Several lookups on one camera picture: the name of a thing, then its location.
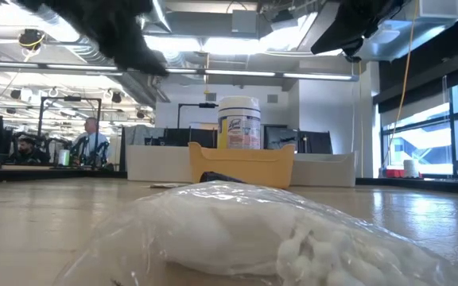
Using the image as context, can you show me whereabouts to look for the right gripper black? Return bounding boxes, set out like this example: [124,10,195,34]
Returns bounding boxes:
[310,0,407,56]

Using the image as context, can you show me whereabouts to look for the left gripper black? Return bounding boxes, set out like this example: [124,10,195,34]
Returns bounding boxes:
[16,0,170,78]

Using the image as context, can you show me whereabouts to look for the clear bag cotton swabs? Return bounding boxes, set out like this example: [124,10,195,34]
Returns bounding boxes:
[52,179,458,286]

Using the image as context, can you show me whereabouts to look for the grey fabric cover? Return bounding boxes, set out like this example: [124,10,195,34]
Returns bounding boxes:
[122,126,166,146]

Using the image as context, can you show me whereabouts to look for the person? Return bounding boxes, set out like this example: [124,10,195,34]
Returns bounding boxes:
[9,134,51,166]
[72,117,111,166]

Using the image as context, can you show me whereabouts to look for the black wide screen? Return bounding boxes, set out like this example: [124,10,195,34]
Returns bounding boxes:
[163,127,218,149]

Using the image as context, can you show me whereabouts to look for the black reflective screen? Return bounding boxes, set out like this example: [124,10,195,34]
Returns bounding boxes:
[263,124,333,155]

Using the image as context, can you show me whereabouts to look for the Lysol wipes canister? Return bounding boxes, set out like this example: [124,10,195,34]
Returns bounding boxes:
[215,95,262,150]

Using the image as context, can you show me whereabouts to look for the white green cup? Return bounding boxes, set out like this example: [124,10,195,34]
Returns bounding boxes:
[56,149,71,167]

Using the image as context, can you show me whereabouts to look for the large square white sachet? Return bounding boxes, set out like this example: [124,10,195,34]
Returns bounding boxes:
[148,182,191,189]

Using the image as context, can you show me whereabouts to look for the grey plastic bin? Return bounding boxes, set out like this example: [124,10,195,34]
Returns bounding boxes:
[290,152,357,188]

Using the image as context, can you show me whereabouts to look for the dark navy flat sachet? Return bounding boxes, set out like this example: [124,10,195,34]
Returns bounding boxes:
[199,171,248,185]

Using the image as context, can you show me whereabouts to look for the white paper towel roll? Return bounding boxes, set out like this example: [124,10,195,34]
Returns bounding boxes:
[402,158,420,179]

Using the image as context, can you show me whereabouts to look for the yellow plastic bin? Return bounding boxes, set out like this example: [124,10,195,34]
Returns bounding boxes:
[188,141,296,190]

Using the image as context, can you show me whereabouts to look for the black rig frame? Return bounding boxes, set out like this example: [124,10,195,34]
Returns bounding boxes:
[37,96,103,170]

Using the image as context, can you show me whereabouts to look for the black camera stand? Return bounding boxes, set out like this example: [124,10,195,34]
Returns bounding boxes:
[177,102,219,129]

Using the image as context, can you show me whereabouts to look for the yellow extension cable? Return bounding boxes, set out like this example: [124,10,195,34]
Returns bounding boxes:
[382,0,419,170]

